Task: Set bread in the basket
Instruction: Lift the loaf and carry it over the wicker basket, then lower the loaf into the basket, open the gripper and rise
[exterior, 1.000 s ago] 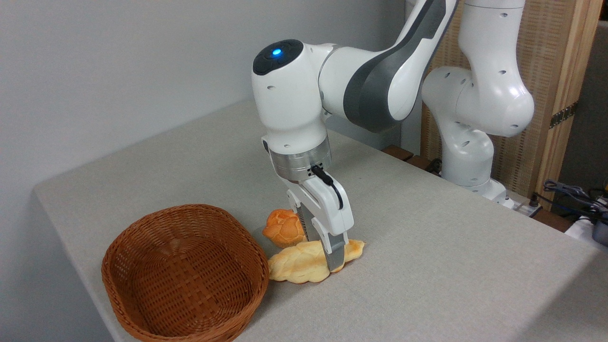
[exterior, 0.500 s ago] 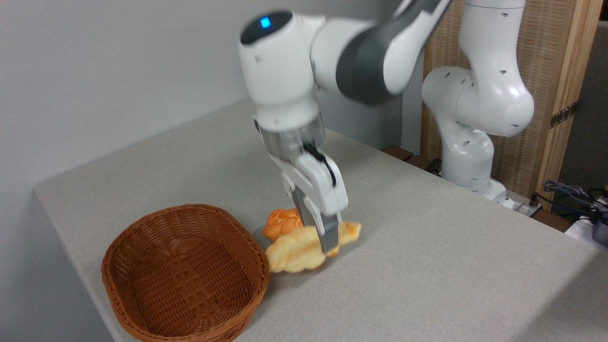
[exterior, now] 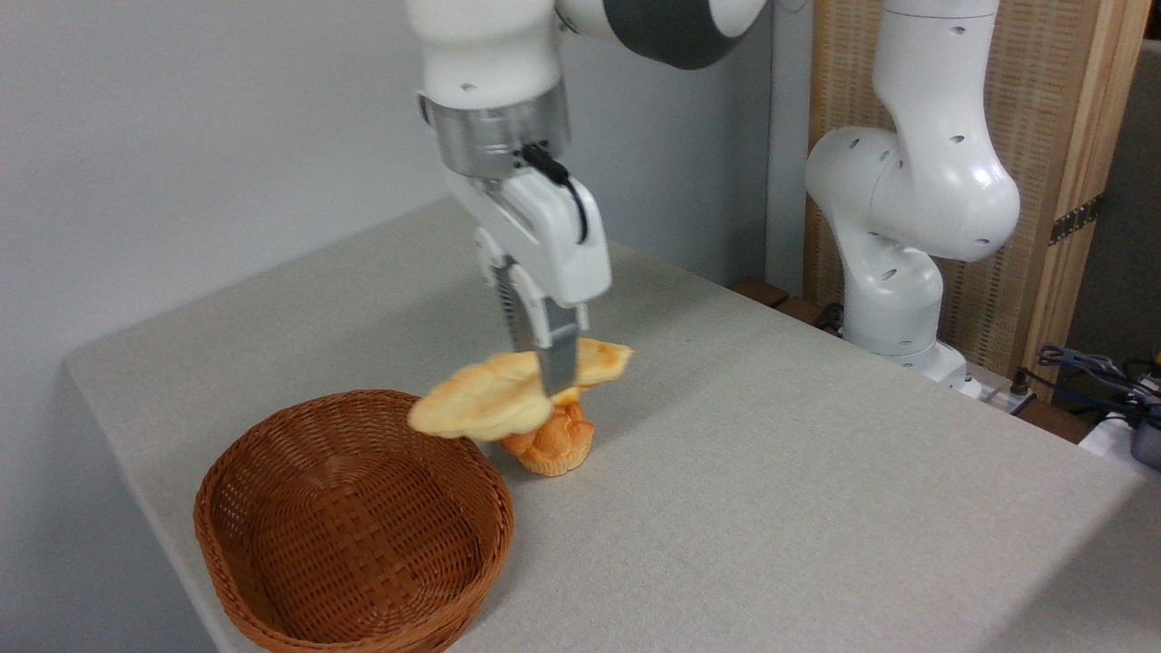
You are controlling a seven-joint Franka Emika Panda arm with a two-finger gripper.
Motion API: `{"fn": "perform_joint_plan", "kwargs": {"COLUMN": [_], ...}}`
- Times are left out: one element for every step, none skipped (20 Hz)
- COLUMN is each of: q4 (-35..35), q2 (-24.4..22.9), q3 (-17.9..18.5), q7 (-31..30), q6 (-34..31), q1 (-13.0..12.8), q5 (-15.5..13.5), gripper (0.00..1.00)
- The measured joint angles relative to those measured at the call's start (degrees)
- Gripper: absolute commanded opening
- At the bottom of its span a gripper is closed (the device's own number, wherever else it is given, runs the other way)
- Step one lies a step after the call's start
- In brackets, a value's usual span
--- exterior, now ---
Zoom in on black cable bundle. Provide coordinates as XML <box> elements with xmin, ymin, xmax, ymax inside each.
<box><xmin>1010</xmin><ymin>342</ymin><xmax>1161</xmax><ymax>429</ymax></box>

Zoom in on brown wooden base planks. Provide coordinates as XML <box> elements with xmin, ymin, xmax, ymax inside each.
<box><xmin>729</xmin><ymin>278</ymin><xmax>846</xmax><ymax>338</ymax></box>

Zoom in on long pale braided bread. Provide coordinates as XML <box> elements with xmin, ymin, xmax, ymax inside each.
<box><xmin>406</xmin><ymin>337</ymin><xmax>635</xmax><ymax>443</ymax></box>

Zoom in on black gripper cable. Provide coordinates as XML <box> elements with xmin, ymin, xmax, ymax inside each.
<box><xmin>521</xmin><ymin>142</ymin><xmax>591</xmax><ymax>245</ymax></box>

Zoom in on dark metal screen hinge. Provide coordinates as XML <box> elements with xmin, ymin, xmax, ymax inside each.
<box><xmin>1049</xmin><ymin>192</ymin><xmax>1106</xmax><ymax>247</ymax></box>

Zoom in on orange muffin-shaped bread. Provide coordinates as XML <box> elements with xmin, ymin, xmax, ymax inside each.
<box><xmin>499</xmin><ymin>387</ymin><xmax>598</xmax><ymax>479</ymax></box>

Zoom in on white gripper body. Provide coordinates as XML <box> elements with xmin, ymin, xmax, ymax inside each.
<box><xmin>444</xmin><ymin>167</ymin><xmax>614</xmax><ymax>307</ymax></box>

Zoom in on wooden woven folding screen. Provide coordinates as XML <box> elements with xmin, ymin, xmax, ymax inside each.
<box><xmin>804</xmin><ymin>0</ymin><xmax>1154</xmax><ymax>405</ymax></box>

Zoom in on brown wicker basket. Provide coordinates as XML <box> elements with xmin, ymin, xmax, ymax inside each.
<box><xmin>192</xmin><ymin>389</ymin><xmax>516</xmax><ymax>653</ymax></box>

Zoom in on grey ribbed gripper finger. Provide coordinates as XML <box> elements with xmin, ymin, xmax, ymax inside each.
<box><xmin>530</xmin><ymin>294</ymin><xmax>590</xmax><ymax>398</ymax></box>
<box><xmin>473</xmin><ymin>227</ymin><xmax>546</xmax><ymax>355</ymax></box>

